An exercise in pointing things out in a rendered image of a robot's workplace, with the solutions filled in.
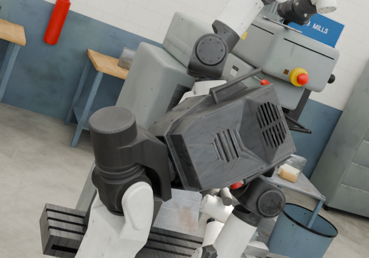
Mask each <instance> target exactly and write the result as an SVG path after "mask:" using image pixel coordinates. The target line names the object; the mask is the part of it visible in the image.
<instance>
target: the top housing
mask: <svg viewBox="0 0 369 258"><path fill-rule="evenodd" d="M231 52H232V53H233V54H235V55H237V56H238V57H240V58H242V59H243V60H245V61H246V62H248V63H249V64H251V65H252V66H254V67H256V68H261V71H262V72H264V73H266V74H269V75H272V76H274V77H277V78H280V79H282V80H285V81H288V82H290V80H289V75H290V73H291V71H292V70H293V69H295V68H302V69H304V70H306V71H307V74H308V77H309V80H308V83H307V84H305V85H302V86H301V87H304V88H306V89H309V90H311V91H314V92H318V93H319V92H322V91H323V90H324V88H325V86H326V84H327V82H328V80H329V78H330V76H331V73H332V71H333V69H334V67H335V65H336V63H337V61H338V59H339V56H340V53H339V51H338V50H337V49H336V48H334V47H330V46H328V45H326V44H323V43H321V42H319V41H316V40H314V39H312V38H310V37H307V36H304V35H302V34H300V33H297V32H295V31H293V30H290V29H288V28H286V27H283V26H281V25H279V24H276V23H273V22H271V21H269V20H266V19H264V18H262V17H259V16H256V18H255V19H254V20H253V22H252V23H251V24H250V26H249V27H248V28H247V30H246V31H245V33H244V34H243V36H242V37H241V38H240V39H239V41H238V42H237V44H236V45H235V46H234V48H233V49H232V50H231ZM285 69H287V70H289V73H288V74H287V75H286V74H284V71H285Z"/></svg>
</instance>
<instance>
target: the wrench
mask: <svg viewBox="0 0 369 258"><path fill-rule="evenodd" d="M258 16H259V17H262V18H264V19H266V20H269V21H271V22H273V23H276V24H279V25H281V26H283V27H286V28H288V29H290V30H293V31H295V32H298V33H302V32H301V31H299V30H297V29H294V28H292V27H290V26H287V25H285V24H282V23H279V22H278V21H275V20H272V19H270V18H267V17H265V16H263V15H260V14H259V15H258Z"/></svg>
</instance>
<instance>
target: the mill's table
mask: <svg viewBox="0 0 369 258"><path fill-rule="evenodd" d="M85 215H86V212H85V211H81V210H76V209H71V208H68V207H63V206H58V205H53V204H49V203H46V204H45V206H44V209H43V212H42V215H41V217H40V220H39V222H40V232H41V242H42V251H43V255H49V256H55V257H61V258H75V256H76V254H77V252H78V250H79V247H80V245H81V243H82V240H83V238H84V236H85V233H86V231H87V229H88V228H87V226H86V224H85V222H84V218H85ZM203 241H204V238H201V237H196V236H193V235H189V234H184V233H179V232H174V231H170V230H166V229H161V228H156V227H152V229H151V230H150V233H149V235H148V239H147V242H146V244H145V245H144V246H143V247H142V248H141V250H140V251H139V252H138V253H137V254H136V255H135V258H191V257H192V255H193V253H194V251H195V250H196V249H197V248H200V247H201V245H202V243H203ZM266 258H292V257H287V256H282V255H277V254H273V253H268V254H267V256H266Z"/></svg>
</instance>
